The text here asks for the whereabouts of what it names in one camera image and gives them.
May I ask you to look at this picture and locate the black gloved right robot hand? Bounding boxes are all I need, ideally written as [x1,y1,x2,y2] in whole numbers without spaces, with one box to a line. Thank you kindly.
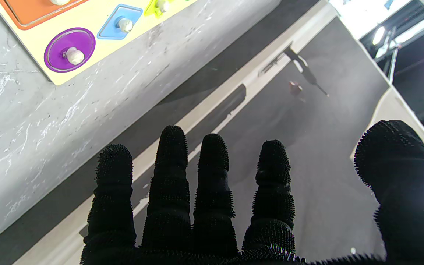
[81,120,424,265]

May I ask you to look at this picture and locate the yellow wooden shape puzzle board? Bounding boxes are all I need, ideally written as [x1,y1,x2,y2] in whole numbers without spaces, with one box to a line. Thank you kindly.
[0,0,198,86]

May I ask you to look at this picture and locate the blue diamond puzzle piece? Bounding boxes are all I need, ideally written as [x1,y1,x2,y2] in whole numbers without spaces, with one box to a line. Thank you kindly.
[97,4,144,40]

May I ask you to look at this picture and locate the yellow star puzzle piece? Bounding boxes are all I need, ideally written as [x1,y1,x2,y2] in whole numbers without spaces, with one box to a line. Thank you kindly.
[144,0,173,18]

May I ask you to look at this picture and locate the purple circle puzzle piece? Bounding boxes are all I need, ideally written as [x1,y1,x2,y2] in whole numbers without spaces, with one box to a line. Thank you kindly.
[44,28,96,73]

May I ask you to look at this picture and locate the orange rectangle puzzle piece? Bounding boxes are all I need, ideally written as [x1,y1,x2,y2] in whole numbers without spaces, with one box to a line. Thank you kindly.
[0,0,89,31]

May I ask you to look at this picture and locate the light wooden shelf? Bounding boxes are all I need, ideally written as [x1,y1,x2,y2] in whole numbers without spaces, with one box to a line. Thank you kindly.
[11,0,339,265]

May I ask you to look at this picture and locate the red wine glass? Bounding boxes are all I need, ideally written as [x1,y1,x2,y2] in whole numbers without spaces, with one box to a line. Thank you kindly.
[289,81,305,102]

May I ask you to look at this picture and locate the dark wine bottle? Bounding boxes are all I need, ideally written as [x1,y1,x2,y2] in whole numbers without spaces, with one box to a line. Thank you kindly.
[284,46,330,98]

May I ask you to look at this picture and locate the light wooden side panel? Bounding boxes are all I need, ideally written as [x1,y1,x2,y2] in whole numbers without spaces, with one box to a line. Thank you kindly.
[350,86,424,163]

